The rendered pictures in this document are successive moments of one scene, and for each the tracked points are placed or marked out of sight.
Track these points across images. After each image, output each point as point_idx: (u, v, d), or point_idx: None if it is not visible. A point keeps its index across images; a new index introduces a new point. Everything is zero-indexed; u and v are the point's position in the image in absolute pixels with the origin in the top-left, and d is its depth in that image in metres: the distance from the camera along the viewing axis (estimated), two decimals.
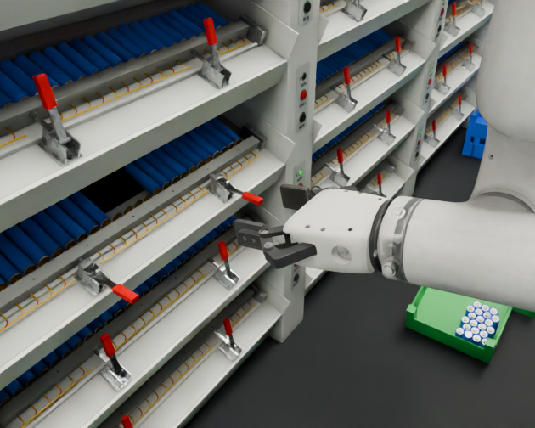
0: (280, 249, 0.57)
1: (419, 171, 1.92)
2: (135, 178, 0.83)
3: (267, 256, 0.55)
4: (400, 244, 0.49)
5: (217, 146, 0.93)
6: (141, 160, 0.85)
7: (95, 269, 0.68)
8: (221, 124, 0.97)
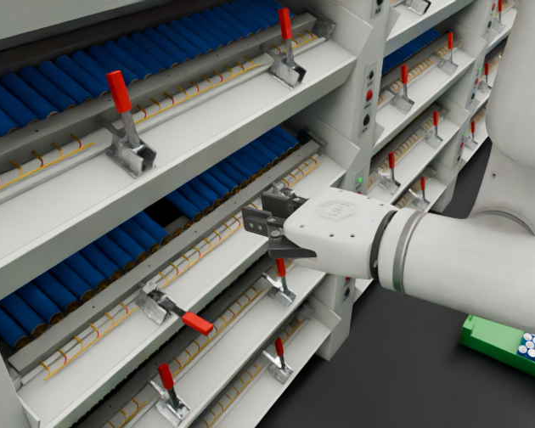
0: None
1: None
2: (192, 188, 0.74)
3: None
4: None
5: (276, 152, 0.85)
6: None
7: (161, 295, 0.60)
8: (277, 127, 0.88)
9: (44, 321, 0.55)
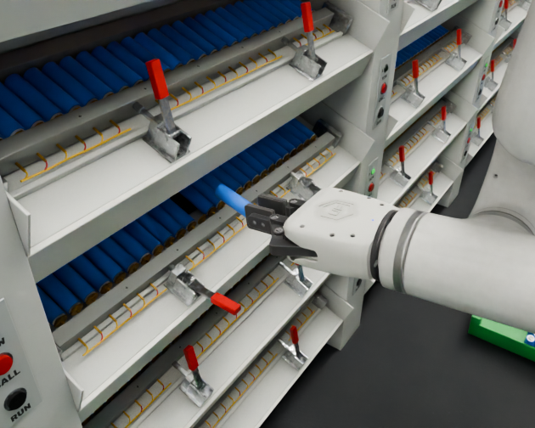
0: None
1: None
2: (215, 177, 0.77)
3: None
4: None
5: (293, 143, 0.87)
6: None
7: (190, 277, 0.62)
8: (294, 120, 0.91)
9: (80, 301, 0.58)
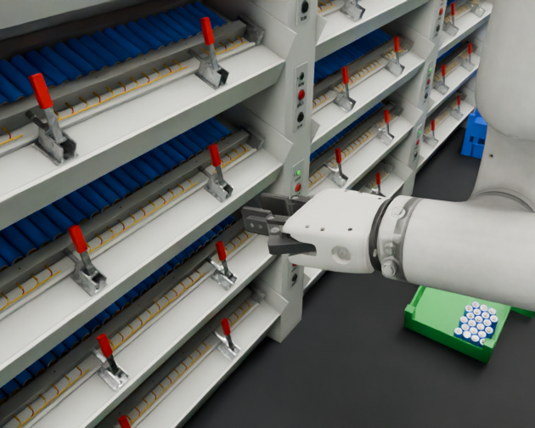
0: (282, 238, 0.59)
1: (418, 171, 1.91)
2: (125, 172, 0.83)
3: (270, 239, 0.58)
4: (400, 244, 0.49)
5: (208, 141, 0.93)
6: None
7: None
8: (212, 119, 0.97)
9: None
